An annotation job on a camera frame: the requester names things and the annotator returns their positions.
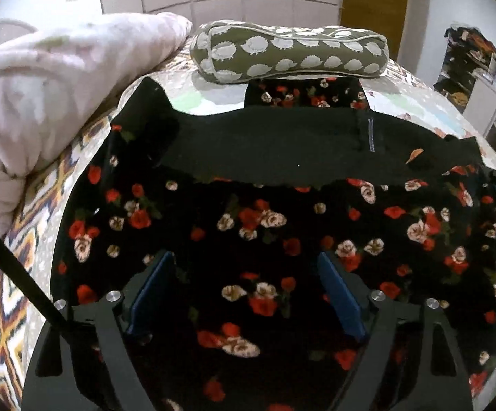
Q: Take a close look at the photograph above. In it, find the black floral garment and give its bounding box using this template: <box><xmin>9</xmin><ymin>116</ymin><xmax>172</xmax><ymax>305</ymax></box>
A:
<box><xmin>49</xmin><ymin>75</ymin><xmax>496</xmax><ymax>411</ymax></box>

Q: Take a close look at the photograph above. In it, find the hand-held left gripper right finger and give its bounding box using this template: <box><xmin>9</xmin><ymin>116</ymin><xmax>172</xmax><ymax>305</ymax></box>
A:
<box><xmin>318</xmin><ymin>250</ymin><xmax>475</xmax><ymax>411</ymax></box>

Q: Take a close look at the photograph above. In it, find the green pillow with white prints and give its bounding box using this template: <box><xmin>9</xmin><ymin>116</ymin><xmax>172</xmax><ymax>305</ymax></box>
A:
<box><xmin>189</xmin><ymin>20</ymin><xmax>390</xmax><ymax>84</ymax></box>

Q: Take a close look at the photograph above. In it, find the pale pink duvet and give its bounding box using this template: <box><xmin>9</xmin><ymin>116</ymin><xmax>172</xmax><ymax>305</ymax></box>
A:
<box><xmin>0</xmin><ymin>11</ymin><xmax>194</xmax><ymax>296</ymax></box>

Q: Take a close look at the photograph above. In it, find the shelf full of clothes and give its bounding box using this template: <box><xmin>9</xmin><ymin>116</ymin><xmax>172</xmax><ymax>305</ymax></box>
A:
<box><xmin>434</xmin><ymin>26</ymin><xmax>496</xmax><ymax>114</ymax></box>

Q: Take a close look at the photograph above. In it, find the wooden door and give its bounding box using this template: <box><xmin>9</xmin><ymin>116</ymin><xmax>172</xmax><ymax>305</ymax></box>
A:
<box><xmin>343</xmin><ymin>0</ymin><xmax>410</xmax><ymax>64</ymax></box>

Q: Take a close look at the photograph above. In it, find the grey dotted quilted bedspread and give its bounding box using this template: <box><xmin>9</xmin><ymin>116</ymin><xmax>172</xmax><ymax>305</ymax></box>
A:
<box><xmin>29</xmin><ymin>47</ymin><xmax>496</xmax><ymax>411</ymax></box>

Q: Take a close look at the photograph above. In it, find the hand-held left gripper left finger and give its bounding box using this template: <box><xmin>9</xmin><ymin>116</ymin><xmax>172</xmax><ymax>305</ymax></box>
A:
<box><xmin>21</xmin><ymin>250</ymin><xmax>177</xmax><ymax>411</ymax></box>

